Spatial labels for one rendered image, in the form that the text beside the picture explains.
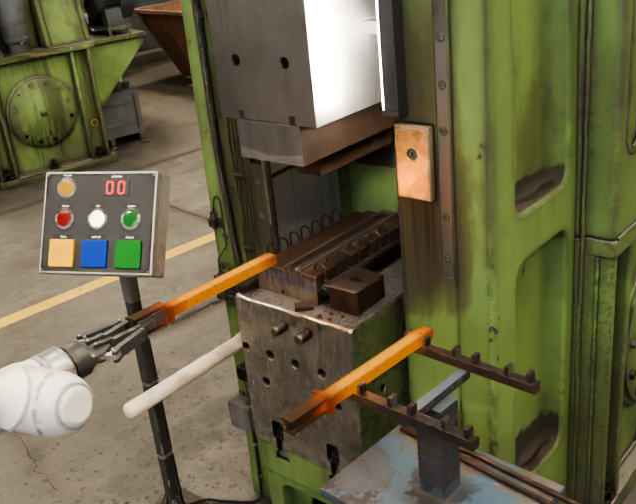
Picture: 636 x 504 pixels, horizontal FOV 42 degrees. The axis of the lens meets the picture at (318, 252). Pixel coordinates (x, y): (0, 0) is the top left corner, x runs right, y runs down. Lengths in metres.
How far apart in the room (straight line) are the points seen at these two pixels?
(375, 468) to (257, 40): 0.97
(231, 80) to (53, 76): 4.78
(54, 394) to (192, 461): 1.77
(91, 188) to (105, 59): 4.80
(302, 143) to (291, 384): 0.63
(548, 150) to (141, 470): 1.84
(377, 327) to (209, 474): 1.23
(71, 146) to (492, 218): 5.30
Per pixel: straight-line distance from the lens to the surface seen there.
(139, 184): 2.27
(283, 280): 2.08
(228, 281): 1.87
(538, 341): 2.33
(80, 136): 6.83
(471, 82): 1.76
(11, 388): 1.42
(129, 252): 2.25
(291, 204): 2.29
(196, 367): 2.40
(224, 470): 3.05
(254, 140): 1.98
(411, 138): 1.84
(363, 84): 1.96
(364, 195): 2.46
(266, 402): 2.26
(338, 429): 2.11
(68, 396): 1.39
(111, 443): 3.32
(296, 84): 1.84
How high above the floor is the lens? 1.84
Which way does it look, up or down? 24 degrees down
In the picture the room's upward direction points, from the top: 6 degrees counter-clockwise
